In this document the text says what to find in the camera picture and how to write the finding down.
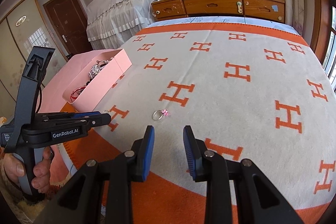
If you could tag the gold wreath brooch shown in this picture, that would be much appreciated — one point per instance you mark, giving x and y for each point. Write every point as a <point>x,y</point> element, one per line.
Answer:
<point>97,68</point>

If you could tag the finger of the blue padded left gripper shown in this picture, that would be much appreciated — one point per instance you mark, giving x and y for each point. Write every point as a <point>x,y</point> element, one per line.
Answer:
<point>88,114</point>

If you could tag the silver ring pink stone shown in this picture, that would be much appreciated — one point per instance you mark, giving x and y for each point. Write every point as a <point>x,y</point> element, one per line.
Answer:
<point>159,114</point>

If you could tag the light blue tree-print sheet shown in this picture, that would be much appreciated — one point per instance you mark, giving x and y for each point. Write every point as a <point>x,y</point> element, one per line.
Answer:
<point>227,19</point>

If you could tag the pink bed sheet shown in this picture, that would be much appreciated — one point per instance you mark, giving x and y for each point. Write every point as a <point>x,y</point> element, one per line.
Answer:
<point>71,155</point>

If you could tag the wooden desk with drawers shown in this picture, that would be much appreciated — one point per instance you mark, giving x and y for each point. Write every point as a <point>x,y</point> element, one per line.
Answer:
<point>273,10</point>

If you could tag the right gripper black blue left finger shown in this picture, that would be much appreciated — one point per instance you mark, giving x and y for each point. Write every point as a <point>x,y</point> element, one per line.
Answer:
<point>80,199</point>

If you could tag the brown wooden door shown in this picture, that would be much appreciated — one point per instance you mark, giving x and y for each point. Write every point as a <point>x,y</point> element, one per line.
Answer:
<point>70,24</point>

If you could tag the pink jewelry box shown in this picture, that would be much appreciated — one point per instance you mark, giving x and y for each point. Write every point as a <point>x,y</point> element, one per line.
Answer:
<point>85,94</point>

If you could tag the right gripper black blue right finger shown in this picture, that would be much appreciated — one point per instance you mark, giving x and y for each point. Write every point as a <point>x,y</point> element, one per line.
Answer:
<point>258,200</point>

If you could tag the sliding wardrobe door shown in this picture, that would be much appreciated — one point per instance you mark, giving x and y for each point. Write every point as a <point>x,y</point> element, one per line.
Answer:
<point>21,30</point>

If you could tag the person's left hand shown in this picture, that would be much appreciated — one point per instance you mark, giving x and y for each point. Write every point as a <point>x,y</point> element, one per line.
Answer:
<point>15,169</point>

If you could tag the white lace covered furniture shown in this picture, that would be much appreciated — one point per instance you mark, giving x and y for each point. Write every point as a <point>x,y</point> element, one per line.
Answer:
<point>113,22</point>

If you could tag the orange H pattern blanket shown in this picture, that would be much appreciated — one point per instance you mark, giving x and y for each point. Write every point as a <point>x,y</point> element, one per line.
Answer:
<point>247,92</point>

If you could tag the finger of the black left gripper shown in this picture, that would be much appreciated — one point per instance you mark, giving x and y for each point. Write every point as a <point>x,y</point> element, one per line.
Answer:
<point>94,121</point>

